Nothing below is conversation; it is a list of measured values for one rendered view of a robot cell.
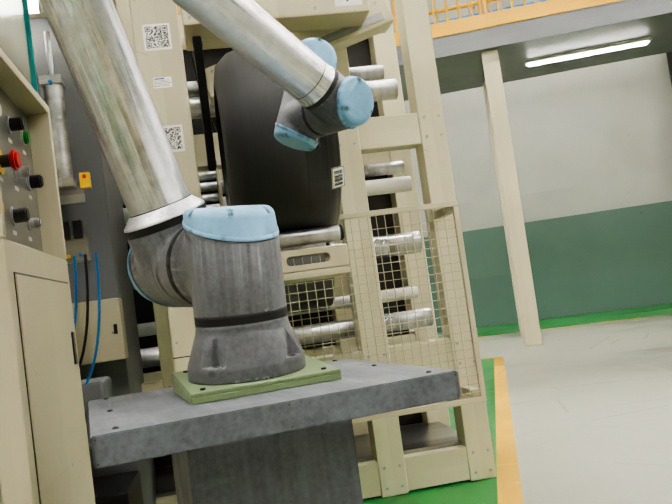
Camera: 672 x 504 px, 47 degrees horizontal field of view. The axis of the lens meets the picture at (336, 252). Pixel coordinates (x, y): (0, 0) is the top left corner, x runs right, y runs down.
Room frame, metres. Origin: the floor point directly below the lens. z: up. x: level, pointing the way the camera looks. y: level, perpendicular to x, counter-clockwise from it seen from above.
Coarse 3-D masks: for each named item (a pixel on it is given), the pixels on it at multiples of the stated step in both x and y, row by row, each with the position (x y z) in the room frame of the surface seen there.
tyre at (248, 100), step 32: (224, 64) 2.04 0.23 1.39; (224, 96) 1.97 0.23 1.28; (256, 96) 1.94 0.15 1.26; (224, 128) 1.97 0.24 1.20; (256, 128) 1.93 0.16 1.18; (224, 160) 2.40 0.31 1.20; (256, 160) 1.94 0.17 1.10; (288, 160) 1.95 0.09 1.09; (320, 160) 1.97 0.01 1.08; (256, 192) 1.97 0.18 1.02; (288, 192) 1.99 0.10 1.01; (320, 192) 2.01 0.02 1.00; (288, 224) 2.07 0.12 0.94; (320, 224) 2.10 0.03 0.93
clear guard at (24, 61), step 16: (0, 0) 1.55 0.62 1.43; (16, 0) 1.70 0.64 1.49; (0, 16) 1.53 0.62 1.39; (16, 16) 1.69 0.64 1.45; (0, 32) 1.52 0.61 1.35; (16, 32) 1.67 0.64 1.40; (16, 48) 1.65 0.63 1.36; (32, 48) 1.79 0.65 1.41; (16, 64) 1.63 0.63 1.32; (32, 64) 1.79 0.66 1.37; (32, 80) 1.78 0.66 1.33
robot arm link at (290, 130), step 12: (288, 96) 1.50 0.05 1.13; (288, 108) 1.49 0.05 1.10; (300, 108) 1.45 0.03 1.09; (288, 120) 1.48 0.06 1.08; (300, 120) 1.46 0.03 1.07; (276, 132) 1.50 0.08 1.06; (288, 132) 1.48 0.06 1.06; (300, 132) 1.48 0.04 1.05; (312, 132) 1.46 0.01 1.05; (288, 144) 1.53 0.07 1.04; (300, 144) 1.51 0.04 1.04; (312, 144) 1.50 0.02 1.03
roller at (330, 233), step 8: (280, 232) 2.07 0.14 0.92; (288, 232) 2.07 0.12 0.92; (296, 232) 2.07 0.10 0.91; (304, 232) 2.07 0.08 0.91; (312, 232) 2.07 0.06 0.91; (320, 232) 2.08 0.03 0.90; (328, 232) 2.08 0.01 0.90; (336, 232) 2.08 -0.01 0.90; (280, 240) 2.06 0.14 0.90; (288, 240) 2.06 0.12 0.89; (296, 240) 2.07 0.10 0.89; (304, 240) 2.07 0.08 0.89; (312, 240) 2.08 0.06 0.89; (320, 240) 2.08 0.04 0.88; (328, 240) 2.09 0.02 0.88; (336, 240) 2.10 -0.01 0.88
